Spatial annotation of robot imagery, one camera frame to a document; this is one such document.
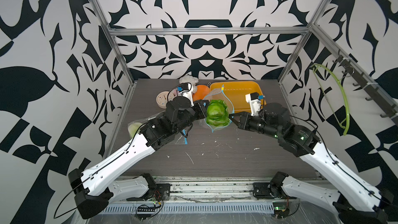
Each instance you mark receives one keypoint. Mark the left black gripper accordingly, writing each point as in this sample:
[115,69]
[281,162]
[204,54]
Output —
[200,110]

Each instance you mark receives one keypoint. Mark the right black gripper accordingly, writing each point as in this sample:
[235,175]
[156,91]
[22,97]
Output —
[244,121]

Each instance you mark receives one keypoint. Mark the chinese cabbage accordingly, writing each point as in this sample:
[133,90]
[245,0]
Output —
[217,114]
[133,127]

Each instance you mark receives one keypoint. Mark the clear zipper bag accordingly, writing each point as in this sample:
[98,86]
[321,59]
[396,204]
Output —
[217,94]
[159,131]

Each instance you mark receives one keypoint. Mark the yellow plastic tray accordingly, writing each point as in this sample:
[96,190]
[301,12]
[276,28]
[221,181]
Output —
[236,92]

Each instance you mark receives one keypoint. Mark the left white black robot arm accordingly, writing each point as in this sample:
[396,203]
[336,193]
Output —
[96,187]

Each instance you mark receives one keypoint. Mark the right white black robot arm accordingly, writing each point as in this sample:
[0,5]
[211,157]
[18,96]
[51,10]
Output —
[353,200]

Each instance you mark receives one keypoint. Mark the small pink round clock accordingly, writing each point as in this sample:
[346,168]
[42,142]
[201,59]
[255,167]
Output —
[163,98]

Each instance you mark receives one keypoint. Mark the orange plush toy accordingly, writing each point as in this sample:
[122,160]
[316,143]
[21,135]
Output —
[201,93]

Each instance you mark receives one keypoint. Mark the white teddy bear pink shirt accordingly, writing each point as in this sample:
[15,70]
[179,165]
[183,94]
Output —
[190,79]

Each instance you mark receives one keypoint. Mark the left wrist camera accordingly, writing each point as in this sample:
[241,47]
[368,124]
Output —
[186,90]

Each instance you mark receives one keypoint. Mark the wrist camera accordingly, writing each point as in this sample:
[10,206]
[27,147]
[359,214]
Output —
[256,101]
[186,90]

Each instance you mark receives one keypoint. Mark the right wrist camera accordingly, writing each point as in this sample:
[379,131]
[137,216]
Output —
[256,101]

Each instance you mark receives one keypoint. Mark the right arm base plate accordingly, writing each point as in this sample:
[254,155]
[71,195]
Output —
[272,189]

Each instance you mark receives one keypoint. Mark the aluminium frame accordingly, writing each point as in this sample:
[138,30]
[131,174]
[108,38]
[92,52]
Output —
[275,39]

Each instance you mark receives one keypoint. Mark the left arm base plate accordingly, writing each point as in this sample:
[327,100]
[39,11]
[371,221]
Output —
[153,190]

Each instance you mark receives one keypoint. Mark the black wall hook rack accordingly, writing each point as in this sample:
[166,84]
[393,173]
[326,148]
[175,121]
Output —
[365,82]

